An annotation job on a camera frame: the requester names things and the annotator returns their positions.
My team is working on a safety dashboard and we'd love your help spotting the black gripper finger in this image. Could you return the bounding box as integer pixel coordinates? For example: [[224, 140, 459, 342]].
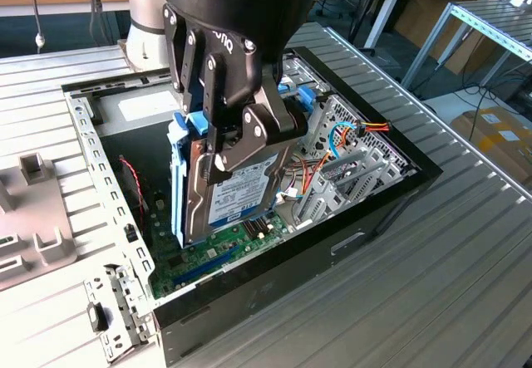
[[202, 54, 310, 186], [163, 3, 208, 115]]

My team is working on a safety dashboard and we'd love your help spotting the hard disk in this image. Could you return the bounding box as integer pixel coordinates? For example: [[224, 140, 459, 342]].
[[165, 110, 292, 249]]

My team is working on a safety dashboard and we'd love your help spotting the metal disk bay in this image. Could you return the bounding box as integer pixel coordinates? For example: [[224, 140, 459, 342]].
[[290, 147, 419, 230]]

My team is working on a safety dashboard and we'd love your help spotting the metal drive cage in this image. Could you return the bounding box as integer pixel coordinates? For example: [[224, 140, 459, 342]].
[[282, 58, 333, 157]]

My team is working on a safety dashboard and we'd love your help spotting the blue plastic bay latch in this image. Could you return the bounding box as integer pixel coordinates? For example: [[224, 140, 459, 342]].
[[277, 81, 320, 115]]

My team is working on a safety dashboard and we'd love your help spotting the grey power supply unit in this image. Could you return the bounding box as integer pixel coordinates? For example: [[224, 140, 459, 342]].
[[96, 84, 184, 139]]

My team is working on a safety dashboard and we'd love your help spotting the black tripod stand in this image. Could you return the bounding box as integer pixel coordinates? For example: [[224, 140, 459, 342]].
[[348, 0, 382, 56]]

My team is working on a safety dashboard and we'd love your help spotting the green motherboard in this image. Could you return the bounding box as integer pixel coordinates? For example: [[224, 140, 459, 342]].
[[147, 193, 292, 301]]

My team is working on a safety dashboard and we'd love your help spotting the blue expansion slot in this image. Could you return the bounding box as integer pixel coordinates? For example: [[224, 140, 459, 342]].
[[172, 245, 240, 288]]

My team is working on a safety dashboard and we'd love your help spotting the open black PC case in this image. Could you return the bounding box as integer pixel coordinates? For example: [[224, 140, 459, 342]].
[[61, 46, 444, 368]]

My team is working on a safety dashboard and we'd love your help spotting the grey parts rack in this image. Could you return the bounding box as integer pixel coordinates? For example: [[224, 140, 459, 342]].
[[0, 151, 79, 292]]

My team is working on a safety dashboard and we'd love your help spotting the cardboard box with labels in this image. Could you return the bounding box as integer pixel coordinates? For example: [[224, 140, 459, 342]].
[[451, 108, 532, 186]]

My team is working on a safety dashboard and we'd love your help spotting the mixed colour wire bundle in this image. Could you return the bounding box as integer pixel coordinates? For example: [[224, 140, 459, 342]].
[[282, 151, 333, 203]]

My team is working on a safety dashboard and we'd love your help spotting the blue data wire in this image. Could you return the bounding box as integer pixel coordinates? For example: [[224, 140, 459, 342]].
[[327, 121, 358, 161]]

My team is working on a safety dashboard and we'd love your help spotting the black hanging cable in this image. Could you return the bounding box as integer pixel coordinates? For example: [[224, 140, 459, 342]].
[[27, 0, 46, 53], [82, 0, 107, 47]]

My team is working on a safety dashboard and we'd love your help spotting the orange yellow power wire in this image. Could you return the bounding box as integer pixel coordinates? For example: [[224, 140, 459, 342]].
[[340, 119, 392, 153]]

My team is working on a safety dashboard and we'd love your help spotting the red black twisted wire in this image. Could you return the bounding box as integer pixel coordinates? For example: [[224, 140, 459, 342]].
[[118, 155, 147, 236]]

